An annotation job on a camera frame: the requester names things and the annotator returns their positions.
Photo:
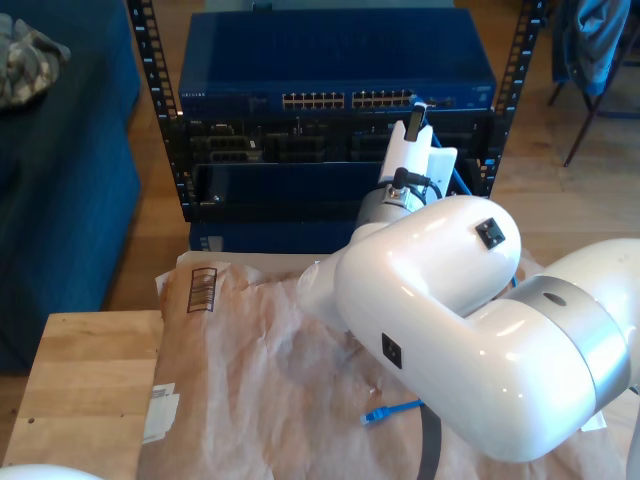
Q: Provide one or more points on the black rack server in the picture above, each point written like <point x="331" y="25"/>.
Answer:
<point x="280" y="132"/>

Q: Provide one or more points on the black rack tray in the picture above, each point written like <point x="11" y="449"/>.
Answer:
<point x="275" y="180"/>

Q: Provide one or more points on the dark metal chair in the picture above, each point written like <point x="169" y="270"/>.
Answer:
<point x="581" y="132"/>

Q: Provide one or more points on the blue box under rack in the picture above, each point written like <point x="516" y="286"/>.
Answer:
<point x="260" y="235"/>

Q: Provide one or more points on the blue grey jacket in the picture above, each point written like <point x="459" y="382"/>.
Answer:
<point x="590" y="45"/>

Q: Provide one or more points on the brown paper mailer envelope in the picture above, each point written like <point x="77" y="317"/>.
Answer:
<point x="240" y="375"/>

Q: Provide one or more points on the blue sofa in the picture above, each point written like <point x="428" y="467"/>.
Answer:
<point x="65" y="200"/>

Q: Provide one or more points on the camouflage cloth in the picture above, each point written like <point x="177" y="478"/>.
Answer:
<point x="25" y="65"/>

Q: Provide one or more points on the blue network switch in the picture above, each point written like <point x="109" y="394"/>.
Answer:
<point x="330" y="55"/>

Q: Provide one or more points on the black rack frame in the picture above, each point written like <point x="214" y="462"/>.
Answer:
<point x="152" y="60"/>

